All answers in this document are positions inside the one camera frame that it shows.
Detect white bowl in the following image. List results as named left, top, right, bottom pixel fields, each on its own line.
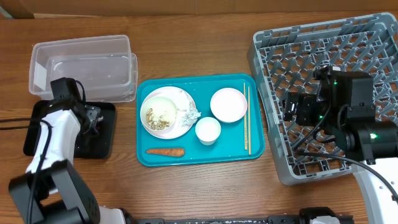
left=140, top=96, right=177, bottom=132

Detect foil ball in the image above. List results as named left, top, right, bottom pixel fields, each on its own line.
left=177, top=90, right=201, bottom=127

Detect white paper cup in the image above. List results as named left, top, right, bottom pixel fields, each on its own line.
left=195, top=117, right=221, bottom=146

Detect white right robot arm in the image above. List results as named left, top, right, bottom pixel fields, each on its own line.
left=282, top=66, right=397, bottom=223

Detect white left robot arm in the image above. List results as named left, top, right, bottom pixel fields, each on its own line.
left=9, top=78, right=136, bottom=223

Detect black waste tray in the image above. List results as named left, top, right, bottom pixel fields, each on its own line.
left=23, top=101, right=116, bottom=159

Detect clear plastic bin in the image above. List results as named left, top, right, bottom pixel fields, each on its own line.
left=29, top=35, right=138, bottom=103

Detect grey dish rack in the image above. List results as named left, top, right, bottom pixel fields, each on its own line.
left=248, top=12, right=397, bottom=185

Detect wooden chopstick left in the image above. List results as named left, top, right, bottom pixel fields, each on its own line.
left=243, top=82, right=248, bottom=151

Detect wooden chopstick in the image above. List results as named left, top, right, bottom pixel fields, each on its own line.
left=243, top=82, right=248, bottom=151
left=248, top=86, right=251, bottom=155

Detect wooden chopstick right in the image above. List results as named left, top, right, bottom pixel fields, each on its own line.
left=248, top=86, right=251, bottom=155

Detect rice food scraps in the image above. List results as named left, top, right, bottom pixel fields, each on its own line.
left=146, top=108, right=174, bottom=131

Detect small pink plate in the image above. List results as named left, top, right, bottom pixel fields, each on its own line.
left=210, top=88, right=248, bottom=123

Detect teal plastic tray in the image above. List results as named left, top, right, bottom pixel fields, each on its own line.
left=136, top=73, right=266, bottom=167

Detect large pink plate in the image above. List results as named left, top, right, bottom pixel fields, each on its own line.
left=140, top=86, right=196, bottom=139

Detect orange carrot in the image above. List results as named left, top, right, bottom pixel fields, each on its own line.
left=146, top=148, right=185, bottom=157

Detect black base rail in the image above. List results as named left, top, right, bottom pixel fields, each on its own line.
left=134, top=207, right=354, bottom=224

